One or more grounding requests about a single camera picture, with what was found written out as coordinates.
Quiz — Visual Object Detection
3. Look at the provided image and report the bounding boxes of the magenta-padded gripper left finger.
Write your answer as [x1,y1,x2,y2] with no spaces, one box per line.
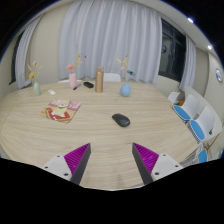
[42,142,92,186]

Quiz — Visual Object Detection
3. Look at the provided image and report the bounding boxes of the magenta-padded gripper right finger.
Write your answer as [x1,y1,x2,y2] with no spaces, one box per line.
[131,142,184,186]

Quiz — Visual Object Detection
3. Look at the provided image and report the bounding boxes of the black computer mouse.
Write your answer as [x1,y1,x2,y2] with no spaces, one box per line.
[111,113,131,128]

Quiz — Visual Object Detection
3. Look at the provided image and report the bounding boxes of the white and blue chairs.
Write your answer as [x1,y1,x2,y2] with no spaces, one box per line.
[167,85,224,164]

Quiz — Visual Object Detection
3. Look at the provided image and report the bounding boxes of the green vase with flowers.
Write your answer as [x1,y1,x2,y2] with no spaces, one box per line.
[27,60,43,97]

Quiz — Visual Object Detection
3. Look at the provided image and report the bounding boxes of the white chair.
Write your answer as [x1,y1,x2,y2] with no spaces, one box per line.
[103,72,122,83]
[57,78,83,84]

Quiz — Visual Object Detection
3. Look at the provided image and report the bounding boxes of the blue vase with flowers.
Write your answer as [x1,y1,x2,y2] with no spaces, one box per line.
[115,55,136,98]

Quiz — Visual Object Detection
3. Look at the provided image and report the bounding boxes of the pink vase with flowers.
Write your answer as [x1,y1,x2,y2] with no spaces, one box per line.
[65,52,88,90]

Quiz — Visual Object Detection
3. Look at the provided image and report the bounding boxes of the bronze drink bottle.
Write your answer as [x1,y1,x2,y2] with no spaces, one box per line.
[94,66,105,94]

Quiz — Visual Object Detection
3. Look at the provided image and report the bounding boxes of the narrow white curtain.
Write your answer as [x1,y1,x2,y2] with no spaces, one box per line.
[178,34,198,92]
[14,14,44,90]

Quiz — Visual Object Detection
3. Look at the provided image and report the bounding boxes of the dark framed window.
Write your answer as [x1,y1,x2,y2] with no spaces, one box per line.
[8,31,25,85]
[158,18,187,83]

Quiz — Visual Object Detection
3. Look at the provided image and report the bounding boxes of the wide white curtain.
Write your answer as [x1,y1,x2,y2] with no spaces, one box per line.
[58,0,163,84]

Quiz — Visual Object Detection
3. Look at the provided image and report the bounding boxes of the round blue wall plaque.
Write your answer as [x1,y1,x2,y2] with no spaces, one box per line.
[214,68,224,83]

